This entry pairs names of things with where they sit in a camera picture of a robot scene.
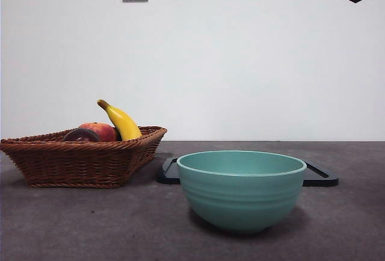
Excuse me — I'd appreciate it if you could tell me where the brown wicker basket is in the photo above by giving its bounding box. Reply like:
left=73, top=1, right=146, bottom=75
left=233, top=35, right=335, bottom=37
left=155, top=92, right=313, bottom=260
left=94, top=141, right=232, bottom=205
left=0, top=126, right=168, bottom=189

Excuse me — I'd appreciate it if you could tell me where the red yellow apple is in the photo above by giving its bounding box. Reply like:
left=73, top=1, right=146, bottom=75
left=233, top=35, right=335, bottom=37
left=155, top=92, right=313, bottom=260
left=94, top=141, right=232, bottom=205
left=78, top=121, right=117, bottom=142

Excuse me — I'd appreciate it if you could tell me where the yellow banana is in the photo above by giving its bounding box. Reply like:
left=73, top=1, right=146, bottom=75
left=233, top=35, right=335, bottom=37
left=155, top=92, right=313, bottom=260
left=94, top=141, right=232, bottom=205
left=96, top=99, right=144, bottom=141

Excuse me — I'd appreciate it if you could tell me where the dark red plum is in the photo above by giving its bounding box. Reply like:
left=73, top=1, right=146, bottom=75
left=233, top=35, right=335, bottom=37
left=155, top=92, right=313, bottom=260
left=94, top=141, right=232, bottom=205
left=62, top=127, right=100, bottom=143

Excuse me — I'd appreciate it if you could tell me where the teal ceramic bowl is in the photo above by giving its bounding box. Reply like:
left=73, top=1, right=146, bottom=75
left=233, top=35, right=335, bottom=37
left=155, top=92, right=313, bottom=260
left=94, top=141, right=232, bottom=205
left=176, top=150, right=307, bottom=235

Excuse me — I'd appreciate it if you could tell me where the dark rectangular tray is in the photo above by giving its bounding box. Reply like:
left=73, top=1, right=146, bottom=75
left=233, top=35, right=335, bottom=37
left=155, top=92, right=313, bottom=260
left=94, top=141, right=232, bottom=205
left=155, top=156, right=339, bottom=187

